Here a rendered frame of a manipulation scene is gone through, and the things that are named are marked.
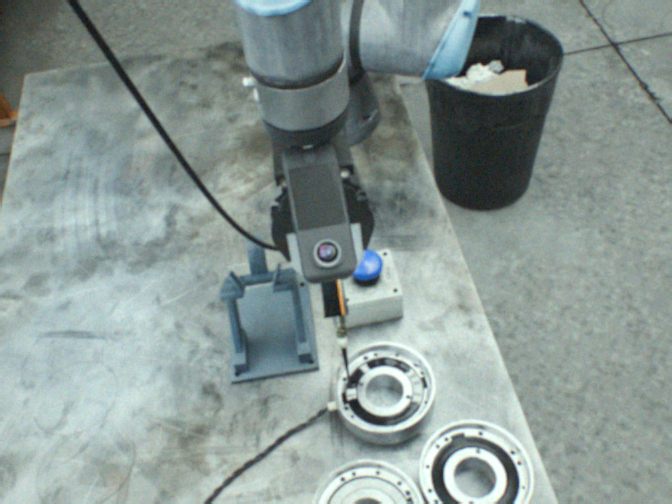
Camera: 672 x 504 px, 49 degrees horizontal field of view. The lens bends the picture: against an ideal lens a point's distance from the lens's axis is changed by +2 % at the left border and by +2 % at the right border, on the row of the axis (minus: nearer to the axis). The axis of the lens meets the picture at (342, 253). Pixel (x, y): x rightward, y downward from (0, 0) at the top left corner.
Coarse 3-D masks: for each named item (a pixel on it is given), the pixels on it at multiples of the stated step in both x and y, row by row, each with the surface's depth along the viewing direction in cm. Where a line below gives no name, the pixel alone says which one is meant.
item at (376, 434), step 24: (360, 360) 78; (408, 360) 78; (336, 384) 75; (360, 384) 77; (384, 384) 78; (408, 384) 76; (432, 384) 74; (384, 408) 74; (432, 408) 74; (360, 432) 73; (384, 432) 71; (408, 432) 72
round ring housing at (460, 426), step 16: (448, 432) 72; (480, 432) 72; (496, 432) 71; (432, 448) 71; (512, 448) 70; (448, 464) 70; (464, 464) 71; (480, 464) 71; (496, 464) 69; (528, 464) 68; (448, 480) 69; (496, 480) 69; (528, 480) 68; (432, 496) 68; (464, 496) 68; (496, 496) 67; (528, 496) 66
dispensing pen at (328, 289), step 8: (336, 280) 71; (328, 288) 71; (336, 288) 71; (328, 296) 71; (336, 296) 71; (328, 304) 71; (336, 304) 71; (328, 312) 71; (336, 312) 71; (336, 320) 73; (344, 320) 74; (336, 328) 74; (344, 328) 74; (344, 336) 74; (344, 344) 74; (344, 352) 75; (344, 360) 75
